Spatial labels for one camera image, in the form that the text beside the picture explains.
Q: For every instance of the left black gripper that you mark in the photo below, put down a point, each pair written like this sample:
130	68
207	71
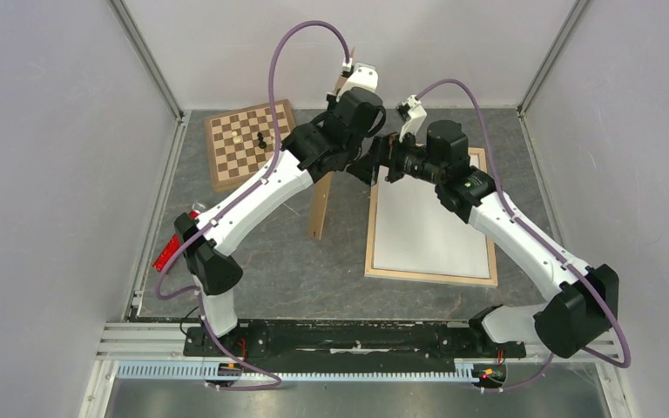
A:
329	111

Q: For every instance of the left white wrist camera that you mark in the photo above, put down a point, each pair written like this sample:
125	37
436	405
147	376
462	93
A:
357	75

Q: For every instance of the printed photo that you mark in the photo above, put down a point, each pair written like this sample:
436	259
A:
432	231

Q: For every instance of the wooden chessboard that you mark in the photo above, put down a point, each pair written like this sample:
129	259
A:
232	164

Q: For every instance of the red toy microphone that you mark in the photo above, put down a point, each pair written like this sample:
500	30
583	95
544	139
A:
173	243

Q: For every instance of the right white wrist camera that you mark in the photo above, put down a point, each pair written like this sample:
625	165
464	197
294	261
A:
413	114

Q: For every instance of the brown cardboard backing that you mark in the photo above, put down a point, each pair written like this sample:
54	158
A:
319	206

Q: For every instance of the black chess piece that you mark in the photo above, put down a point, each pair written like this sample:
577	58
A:
261	141

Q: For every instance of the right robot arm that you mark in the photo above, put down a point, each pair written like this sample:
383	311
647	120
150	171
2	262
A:
581	299

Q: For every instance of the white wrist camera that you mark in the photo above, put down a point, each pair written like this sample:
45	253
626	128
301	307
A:
413	114
357	75

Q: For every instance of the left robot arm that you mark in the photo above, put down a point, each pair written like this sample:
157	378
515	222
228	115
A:
208	242

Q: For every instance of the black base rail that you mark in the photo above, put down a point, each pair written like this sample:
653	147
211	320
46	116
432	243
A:
263	339

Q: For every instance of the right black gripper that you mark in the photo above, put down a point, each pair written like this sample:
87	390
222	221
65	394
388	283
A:
385	151

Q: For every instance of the wooden picture frame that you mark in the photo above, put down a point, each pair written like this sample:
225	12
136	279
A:
369	254

